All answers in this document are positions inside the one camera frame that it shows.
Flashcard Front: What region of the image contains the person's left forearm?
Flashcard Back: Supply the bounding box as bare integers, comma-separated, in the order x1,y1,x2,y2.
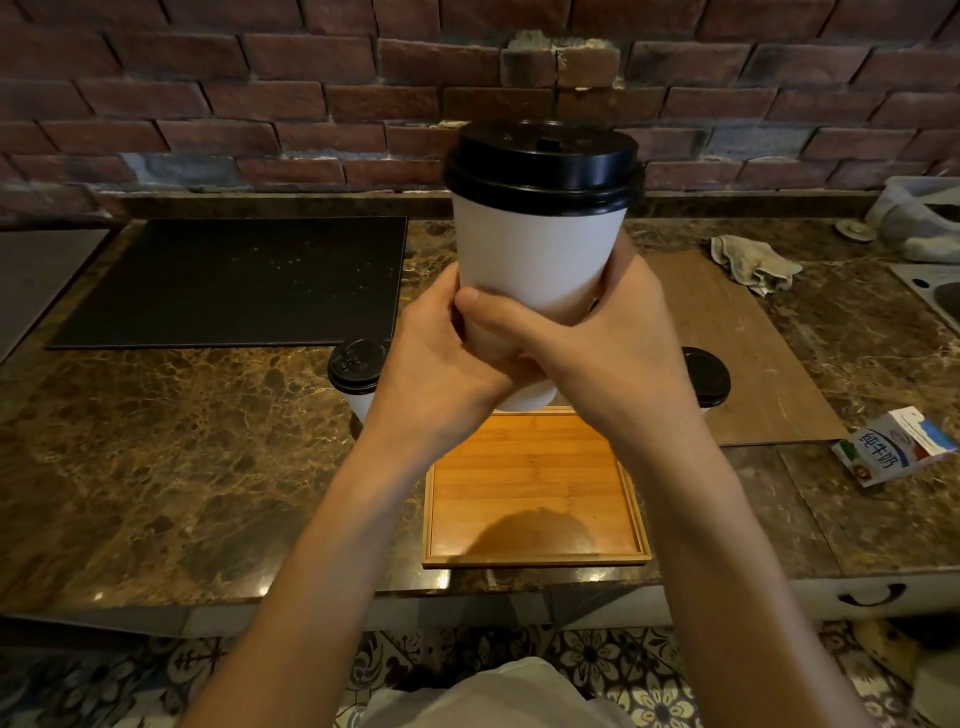
176,431,451,728

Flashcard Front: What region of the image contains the white drawer front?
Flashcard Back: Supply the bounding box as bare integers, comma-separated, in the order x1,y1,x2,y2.
794,577,960,622

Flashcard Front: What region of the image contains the clear plastic container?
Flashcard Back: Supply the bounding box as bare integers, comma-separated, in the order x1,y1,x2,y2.
864,176,960,265

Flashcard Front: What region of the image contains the black rubber mat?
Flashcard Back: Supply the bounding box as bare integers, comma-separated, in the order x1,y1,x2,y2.
46,216,409,351

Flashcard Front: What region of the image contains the person's right hand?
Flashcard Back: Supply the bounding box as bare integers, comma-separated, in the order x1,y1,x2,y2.
454,232,699,459

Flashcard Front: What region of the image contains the black drawer handle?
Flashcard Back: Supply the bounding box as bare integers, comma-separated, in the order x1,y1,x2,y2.
837,583,909,609

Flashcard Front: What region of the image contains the person's light grey clothing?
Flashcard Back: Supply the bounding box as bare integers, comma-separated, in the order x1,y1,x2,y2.
352,657,639,728

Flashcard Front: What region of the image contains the counter lidded cup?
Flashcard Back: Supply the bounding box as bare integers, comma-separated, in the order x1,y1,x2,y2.
678,346,733,412

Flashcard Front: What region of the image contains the white blue milk carton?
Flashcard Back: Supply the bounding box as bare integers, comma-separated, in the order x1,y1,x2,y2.
830,405,960,489

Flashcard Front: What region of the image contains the brown flat board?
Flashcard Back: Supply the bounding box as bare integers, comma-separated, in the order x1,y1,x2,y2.
644,247,849,448

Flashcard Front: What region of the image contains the square wooden tray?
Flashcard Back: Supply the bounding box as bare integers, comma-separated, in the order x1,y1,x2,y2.
421,404,654,570

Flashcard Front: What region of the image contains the person's left hand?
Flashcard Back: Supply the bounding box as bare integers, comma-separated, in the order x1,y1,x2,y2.
365,263,556,466

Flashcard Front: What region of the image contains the yellow slipper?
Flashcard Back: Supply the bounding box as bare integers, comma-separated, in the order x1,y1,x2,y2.
851,618,931,688

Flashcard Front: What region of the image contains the grey metal panel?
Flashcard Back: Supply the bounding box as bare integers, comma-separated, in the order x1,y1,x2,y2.
0,228,112,361

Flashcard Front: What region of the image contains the crumpled beige rag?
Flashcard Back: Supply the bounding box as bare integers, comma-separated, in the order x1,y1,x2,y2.
709,233,804,298

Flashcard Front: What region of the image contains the steel sink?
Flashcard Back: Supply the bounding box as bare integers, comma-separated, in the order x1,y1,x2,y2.
888,262,960,335

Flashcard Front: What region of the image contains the white paper cup black lid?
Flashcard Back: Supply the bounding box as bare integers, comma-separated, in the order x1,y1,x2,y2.
326,337,391,429
443,119,645,414

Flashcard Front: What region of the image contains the person's right forearm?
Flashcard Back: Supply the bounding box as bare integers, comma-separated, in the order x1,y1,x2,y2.
614,416,879,728

